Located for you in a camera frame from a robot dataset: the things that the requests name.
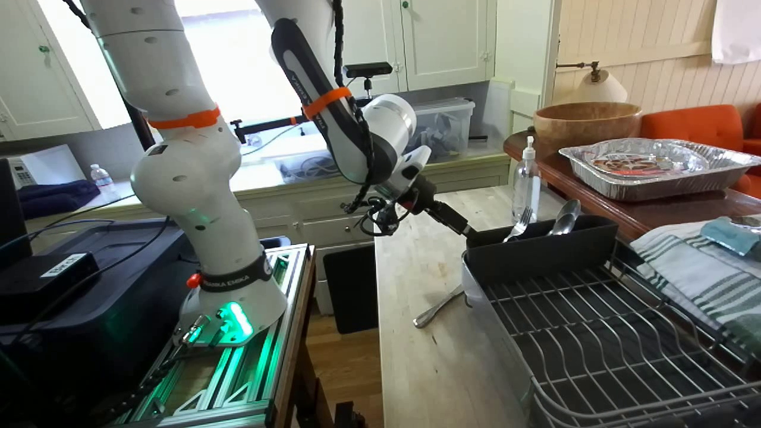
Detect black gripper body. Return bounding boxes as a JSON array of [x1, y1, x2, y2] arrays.
[[401, 174, 458, 226]]

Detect aluminium robot base stand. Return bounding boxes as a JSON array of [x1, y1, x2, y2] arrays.
[[115, 240, 315, 428]]

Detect dark cutlery holder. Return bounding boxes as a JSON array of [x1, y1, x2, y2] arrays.
[[461, 213, 621, 290]]

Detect clear plastic storage bin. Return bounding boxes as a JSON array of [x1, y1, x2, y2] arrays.
[[409, 95, 479, 160]]

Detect clear hand sanitizer bottle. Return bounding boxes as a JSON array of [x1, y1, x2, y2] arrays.
[[508, 132, 546, 226]]

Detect silver metal knife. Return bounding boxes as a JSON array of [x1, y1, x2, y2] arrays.
[[411, 284, 465, 331]]

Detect silver metal spoon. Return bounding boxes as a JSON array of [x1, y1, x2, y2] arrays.
[[549, 198, 585, 238]]

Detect dark wooden side table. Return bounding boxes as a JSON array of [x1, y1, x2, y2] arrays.
[[501, 129, 761, 244]]

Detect large wooden bowl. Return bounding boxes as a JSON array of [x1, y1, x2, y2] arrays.
[[533, 100, 643, 160]]

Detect beige table lamp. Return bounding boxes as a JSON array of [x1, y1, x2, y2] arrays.
[[553, 59, 631, 107]]

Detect aluminium foil tray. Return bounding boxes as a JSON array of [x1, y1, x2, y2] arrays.
[[557, 135, 761, 205]]

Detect striped grey dish towel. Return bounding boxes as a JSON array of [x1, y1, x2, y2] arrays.
[[628, 216, 761, 353]]

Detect orange sofa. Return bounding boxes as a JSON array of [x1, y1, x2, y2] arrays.
[[637, 101, 761, 200]]

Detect teal folded cloth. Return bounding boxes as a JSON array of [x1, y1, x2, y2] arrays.
[[699, 216, 761, 262]]

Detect white hanging cloth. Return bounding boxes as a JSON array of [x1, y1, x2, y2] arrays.
[[708, 0, 761, 66]]

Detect small clear water bottle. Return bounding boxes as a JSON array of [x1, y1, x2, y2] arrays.
[[86, 162, 113, 195]]

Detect black equipment case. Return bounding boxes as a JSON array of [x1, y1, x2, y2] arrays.
[[0, 218, 196, 407]]

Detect dark blue cloth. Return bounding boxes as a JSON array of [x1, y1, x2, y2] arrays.
[[14, 177, 101, 220]]

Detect orange strap on forearm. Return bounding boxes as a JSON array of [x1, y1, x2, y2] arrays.
[[300, 82, 356, 122]]

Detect white wall cabinets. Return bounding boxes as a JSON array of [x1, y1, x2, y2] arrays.
[[339, 0, 501, 95]]

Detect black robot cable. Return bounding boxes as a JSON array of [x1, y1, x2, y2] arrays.
[[327, 0, 409, 240]]

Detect metal wire drying rack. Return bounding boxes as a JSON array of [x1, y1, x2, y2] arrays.
[[458, 235, 761, 428]]

